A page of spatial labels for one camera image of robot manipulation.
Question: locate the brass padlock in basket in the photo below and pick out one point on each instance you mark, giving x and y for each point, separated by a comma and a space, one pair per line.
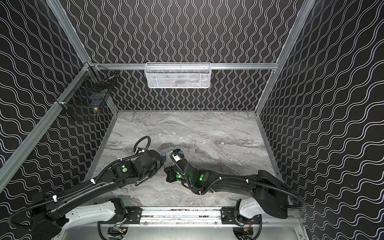
96, 112

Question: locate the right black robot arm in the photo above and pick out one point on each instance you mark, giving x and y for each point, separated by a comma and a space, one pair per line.
267, 193

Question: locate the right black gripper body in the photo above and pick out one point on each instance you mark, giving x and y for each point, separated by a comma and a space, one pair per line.
171, 174

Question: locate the white wire mesh basket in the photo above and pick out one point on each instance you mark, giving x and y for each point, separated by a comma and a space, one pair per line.
181, 75

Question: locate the black wire basket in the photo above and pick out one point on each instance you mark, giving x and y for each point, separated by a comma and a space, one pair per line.
92, 91

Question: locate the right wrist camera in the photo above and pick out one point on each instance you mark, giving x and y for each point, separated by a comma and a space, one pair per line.
176, 155

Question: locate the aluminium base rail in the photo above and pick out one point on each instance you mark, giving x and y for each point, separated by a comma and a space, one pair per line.
168, 217

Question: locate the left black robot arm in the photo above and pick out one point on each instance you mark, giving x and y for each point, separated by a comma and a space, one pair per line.
47, 216

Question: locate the blue padlock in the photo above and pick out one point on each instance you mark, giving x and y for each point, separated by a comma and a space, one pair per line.
164, 157

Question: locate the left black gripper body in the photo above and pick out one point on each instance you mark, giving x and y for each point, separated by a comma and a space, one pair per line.
159, 163

